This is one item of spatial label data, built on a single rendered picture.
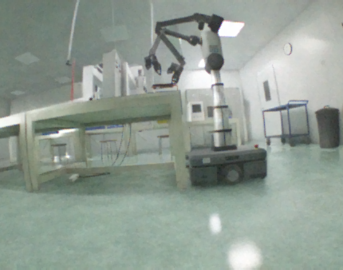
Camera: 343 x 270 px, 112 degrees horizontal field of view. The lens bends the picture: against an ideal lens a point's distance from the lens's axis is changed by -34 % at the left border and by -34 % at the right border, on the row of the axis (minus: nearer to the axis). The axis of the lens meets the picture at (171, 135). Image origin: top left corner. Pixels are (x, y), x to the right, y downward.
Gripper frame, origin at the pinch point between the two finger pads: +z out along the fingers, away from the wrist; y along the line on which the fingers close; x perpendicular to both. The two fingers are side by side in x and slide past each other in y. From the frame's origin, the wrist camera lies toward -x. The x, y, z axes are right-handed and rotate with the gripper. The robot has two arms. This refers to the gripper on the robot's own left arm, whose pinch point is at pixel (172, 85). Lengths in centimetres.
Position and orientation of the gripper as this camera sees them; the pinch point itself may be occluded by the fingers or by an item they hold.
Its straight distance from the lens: 162.8
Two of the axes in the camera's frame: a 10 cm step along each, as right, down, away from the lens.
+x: 9.0, 4.3, 0.2
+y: 0.2, -0.1, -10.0
